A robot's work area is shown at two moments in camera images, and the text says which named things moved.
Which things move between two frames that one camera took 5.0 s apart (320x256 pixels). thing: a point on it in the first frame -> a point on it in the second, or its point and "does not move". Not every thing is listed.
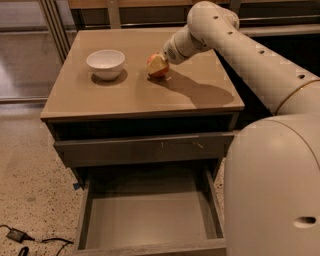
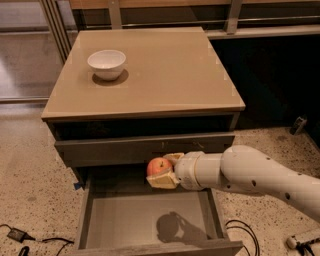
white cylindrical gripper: (170, 51) -> (186, 171)
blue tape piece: (76, 186) does not move
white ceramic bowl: (106, 64) does not move
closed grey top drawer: (143, 149) does not move
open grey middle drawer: (149, 212) does not move
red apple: (160, 72) -> (158, 166)
